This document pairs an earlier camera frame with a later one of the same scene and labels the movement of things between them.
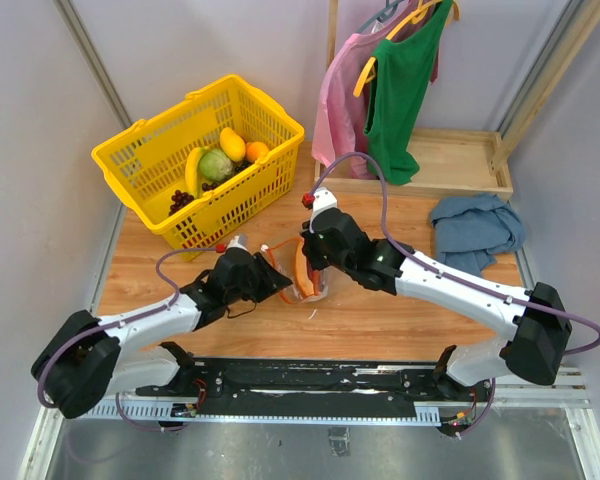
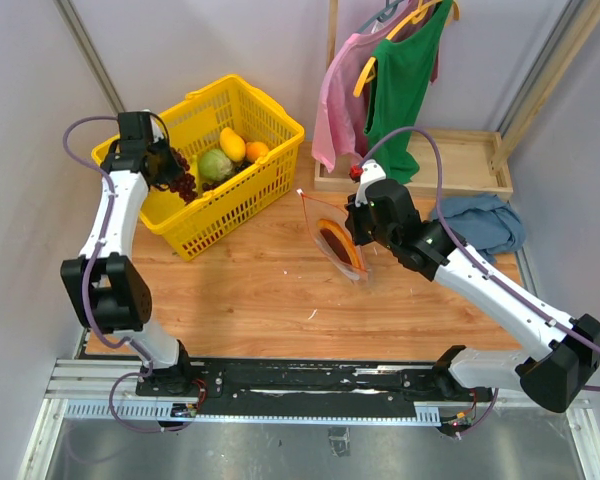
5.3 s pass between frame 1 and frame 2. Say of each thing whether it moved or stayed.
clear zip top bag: moved
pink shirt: stayed
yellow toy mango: stayed
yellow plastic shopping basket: stayed
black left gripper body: moved
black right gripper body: moved
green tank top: stayed
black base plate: stayed
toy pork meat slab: moved
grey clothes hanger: stayed
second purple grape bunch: stayed
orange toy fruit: stayed
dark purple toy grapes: moved
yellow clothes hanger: stayed
